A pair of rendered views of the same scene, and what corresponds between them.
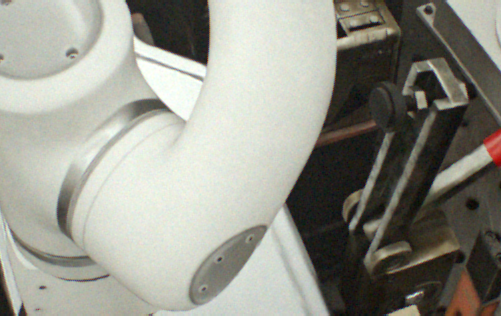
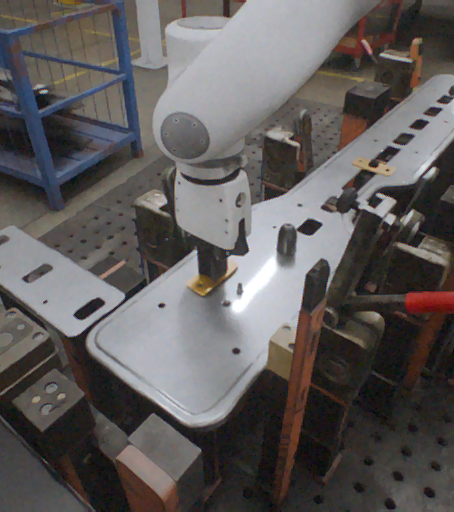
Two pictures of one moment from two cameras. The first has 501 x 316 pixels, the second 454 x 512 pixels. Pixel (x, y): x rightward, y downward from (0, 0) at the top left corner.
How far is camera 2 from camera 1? 41 cm
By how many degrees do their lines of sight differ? 41
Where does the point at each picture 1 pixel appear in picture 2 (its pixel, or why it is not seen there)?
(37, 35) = (201, 21)
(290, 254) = not seen: hidden behind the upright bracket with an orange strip
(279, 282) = (291, 309)
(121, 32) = not seen: hidden behind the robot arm
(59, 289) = (183, 188)
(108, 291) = (200, 207)
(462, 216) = not seen: outside the picture
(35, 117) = (171, 39)
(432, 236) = (357, 331)
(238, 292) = (274, 299)
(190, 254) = (166, 107)
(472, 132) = not seen: outside the picture
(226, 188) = (190, 82)
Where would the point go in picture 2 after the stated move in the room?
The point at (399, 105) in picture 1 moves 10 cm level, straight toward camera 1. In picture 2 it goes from (346, 195) to (252, 214)
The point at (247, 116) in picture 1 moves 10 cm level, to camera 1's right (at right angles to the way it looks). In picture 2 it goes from (212, 52) to (286, 88)
